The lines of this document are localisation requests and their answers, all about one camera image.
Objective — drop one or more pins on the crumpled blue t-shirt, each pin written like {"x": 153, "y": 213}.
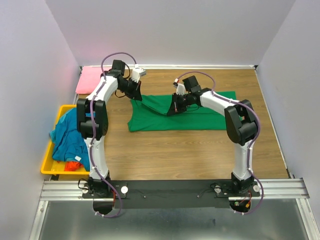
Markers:
{"x": 69, "y": 145}

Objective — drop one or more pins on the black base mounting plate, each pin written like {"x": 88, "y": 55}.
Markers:
{"x": 167, "y": 194}

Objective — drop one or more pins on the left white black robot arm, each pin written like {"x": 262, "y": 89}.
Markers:
{"x": 92, "y": 119}

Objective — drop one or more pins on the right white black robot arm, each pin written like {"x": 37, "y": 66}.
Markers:
{"x": 242, "y": 124}

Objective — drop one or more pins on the green polo t-shirt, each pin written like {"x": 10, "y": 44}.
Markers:
{"x": 150, "y": 114}

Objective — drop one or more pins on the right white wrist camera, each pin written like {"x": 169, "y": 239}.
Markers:
{"x": 180, "y": 88}

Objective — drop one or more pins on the folded pink t-shirt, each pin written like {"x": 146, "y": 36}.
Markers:
{"x": 88, "y": 80}

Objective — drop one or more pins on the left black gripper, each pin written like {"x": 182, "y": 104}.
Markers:
{"x": 135, "y": 94}

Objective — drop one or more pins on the aluminium frame rail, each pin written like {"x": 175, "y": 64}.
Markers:
{"x": 274, "y": 189}

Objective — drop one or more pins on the orange red t-shirt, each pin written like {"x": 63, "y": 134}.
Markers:
{"x": 72, "y": 166}

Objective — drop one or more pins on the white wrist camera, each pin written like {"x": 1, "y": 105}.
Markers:
{"x": 180, "y": 88}
{"x": 137, "y": 72}

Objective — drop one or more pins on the yellow plastic bin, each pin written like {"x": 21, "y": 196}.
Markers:
{"x": 49, "y": 165}

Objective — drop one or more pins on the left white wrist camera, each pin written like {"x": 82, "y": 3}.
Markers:
{"x": 137, "y": 72}

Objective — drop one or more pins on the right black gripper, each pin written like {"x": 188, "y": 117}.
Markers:
{"x": 174, "y": 108}

